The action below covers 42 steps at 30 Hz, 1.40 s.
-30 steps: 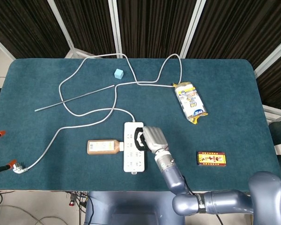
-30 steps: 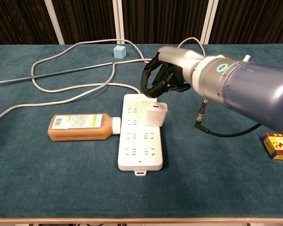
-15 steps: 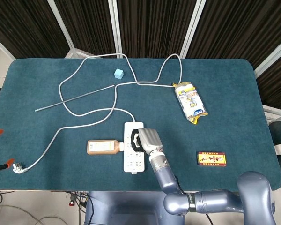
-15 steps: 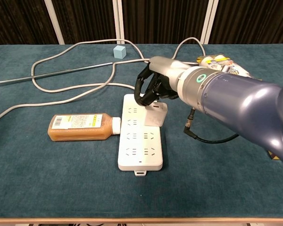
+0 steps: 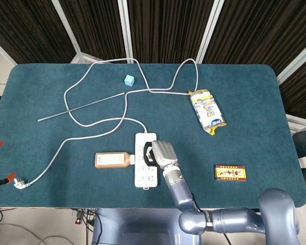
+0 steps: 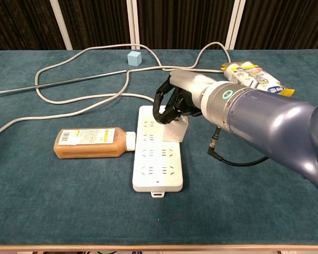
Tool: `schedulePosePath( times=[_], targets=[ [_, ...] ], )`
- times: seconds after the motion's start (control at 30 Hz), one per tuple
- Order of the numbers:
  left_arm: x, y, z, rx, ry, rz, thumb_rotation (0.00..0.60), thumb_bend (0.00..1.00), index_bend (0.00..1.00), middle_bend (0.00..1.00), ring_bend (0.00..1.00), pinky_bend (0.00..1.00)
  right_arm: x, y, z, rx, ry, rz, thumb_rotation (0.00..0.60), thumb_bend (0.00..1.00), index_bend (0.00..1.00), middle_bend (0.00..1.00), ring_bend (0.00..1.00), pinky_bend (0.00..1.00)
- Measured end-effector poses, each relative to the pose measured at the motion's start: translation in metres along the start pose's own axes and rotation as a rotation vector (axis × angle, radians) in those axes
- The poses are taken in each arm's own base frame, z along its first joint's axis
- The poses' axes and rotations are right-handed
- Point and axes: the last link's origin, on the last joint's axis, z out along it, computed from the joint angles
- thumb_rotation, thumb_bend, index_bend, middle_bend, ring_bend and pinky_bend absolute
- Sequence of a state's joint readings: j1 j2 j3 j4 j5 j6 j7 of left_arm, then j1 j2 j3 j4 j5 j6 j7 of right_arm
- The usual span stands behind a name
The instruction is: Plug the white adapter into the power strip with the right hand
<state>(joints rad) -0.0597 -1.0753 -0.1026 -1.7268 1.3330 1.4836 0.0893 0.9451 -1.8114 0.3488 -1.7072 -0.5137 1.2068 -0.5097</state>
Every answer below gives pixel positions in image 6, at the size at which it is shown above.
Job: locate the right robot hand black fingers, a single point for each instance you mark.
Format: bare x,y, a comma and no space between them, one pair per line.
190,84

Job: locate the white plug adapter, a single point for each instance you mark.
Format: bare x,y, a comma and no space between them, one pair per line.
175,131

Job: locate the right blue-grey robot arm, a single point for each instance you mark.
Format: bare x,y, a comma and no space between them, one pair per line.
267,119

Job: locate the white power strip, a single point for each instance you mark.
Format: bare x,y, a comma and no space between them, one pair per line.
156,169

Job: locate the dark ribbed partition panel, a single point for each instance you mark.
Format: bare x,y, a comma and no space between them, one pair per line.
183,23
18,23
95,23
286,23

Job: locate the light blue cube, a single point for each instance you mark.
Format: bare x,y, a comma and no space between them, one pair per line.
134,58

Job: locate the yellow white snack package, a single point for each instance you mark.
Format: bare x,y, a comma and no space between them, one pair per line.
254,76

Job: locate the brown liquid plastic bottle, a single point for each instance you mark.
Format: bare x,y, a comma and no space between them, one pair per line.
90,144

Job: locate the thin metal rod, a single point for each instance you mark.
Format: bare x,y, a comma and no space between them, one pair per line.
69,80

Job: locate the teal table mat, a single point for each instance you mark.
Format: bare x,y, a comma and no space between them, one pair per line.
69,201

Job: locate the white partition post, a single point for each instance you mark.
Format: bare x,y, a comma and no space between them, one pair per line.
61,23
132,23
236,23

